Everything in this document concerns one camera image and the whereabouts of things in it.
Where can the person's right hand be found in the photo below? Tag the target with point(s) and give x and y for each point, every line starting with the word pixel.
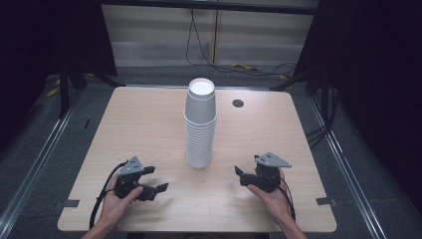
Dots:
pixel 277 202

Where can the stack of white paper cups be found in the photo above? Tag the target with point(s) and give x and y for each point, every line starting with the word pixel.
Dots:
pixel 200 132

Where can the grey tape strip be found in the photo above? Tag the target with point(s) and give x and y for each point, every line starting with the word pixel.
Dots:
pixel 325 200
pixel 71 203

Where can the yellow floor tape piece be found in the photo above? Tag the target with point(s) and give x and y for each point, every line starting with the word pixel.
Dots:
pixel 52 92
pixel 245 66

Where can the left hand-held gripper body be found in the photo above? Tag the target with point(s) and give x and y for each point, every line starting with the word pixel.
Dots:
pixel 131 169

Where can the person's left hand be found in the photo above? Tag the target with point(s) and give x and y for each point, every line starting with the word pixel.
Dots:
pixel 114 207

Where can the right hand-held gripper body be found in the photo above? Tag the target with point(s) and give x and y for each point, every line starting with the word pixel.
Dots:
pixel 270 172

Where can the black frame bar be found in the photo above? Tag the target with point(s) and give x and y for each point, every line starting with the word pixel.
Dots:
pixel 212 6

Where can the metal floor rail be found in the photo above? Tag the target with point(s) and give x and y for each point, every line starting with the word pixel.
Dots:
pixel 345 166
pixel 36 162

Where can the black metal stand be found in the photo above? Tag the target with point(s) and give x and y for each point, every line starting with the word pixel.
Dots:
pixel 64 89

